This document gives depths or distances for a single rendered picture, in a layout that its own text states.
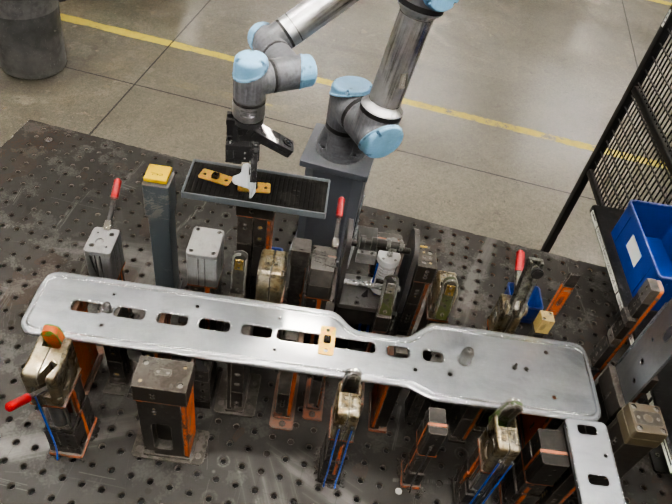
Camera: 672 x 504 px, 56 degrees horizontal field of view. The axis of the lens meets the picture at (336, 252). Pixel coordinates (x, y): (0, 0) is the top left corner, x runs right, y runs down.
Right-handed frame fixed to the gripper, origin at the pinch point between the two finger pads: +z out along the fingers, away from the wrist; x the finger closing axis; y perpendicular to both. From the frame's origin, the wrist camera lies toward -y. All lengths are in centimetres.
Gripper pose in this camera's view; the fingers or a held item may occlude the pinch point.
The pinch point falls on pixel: (254, 182)
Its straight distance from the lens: 163.8
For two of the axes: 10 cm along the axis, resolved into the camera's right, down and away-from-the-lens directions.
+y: -9.9, -0.6, -1.3
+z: -1.3, 6.9, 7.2
